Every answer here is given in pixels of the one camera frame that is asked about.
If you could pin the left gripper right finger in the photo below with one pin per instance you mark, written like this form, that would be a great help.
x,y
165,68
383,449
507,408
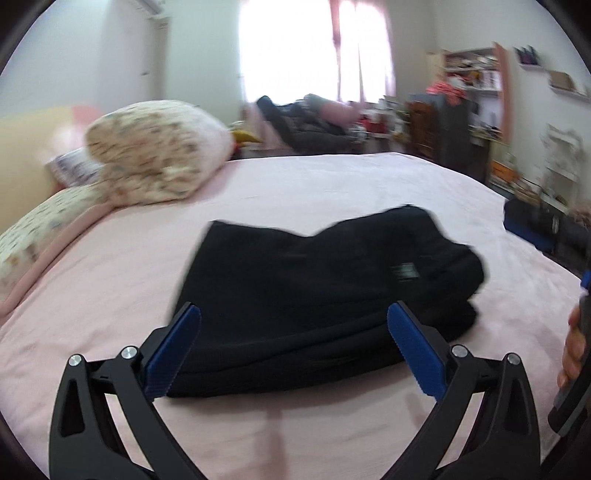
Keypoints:
x,y
504,441

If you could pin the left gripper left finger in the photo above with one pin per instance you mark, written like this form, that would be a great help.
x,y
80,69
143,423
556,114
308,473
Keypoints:
x,y
84,441

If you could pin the black pants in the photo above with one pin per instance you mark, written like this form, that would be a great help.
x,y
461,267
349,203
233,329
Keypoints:
x,y
281,311

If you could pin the right hand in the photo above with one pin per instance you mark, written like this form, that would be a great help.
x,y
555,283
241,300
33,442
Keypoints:
x,y
574,349

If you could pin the pink bed sheet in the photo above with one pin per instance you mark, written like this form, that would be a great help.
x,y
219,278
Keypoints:
x,y
121,280

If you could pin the floral pink-edged pillow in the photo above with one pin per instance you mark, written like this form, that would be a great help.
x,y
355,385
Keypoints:
x,y
32,244

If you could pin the purple patterned pillow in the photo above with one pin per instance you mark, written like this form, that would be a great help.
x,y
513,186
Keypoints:
x,y
75,168

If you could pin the dark cabinet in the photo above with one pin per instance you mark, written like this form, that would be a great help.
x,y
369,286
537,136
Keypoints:
x,y
439,132

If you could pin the floral rolled duvet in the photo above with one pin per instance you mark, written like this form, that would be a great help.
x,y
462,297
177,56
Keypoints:
x,y
157,151

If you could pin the yellow pink headboard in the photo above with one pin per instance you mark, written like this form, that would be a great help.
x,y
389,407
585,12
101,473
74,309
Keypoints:
x,y
28,142

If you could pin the pink bookshelf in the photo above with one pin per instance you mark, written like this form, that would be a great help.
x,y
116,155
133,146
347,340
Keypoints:
x,y
483,75

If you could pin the yellow plush toy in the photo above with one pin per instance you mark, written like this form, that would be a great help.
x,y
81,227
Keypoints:
x,y
242,136

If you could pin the black recliner chair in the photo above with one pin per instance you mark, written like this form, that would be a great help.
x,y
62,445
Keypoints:
x,y
315,125

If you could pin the white air conditioner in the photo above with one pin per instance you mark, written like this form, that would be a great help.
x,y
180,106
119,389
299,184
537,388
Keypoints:
x,y
152,7

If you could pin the pink curtain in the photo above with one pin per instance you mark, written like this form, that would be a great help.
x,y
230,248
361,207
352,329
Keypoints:
x,y
363,40

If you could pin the wall shelf with bottles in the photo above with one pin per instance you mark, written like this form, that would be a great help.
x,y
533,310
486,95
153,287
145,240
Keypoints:
x,y
528,57

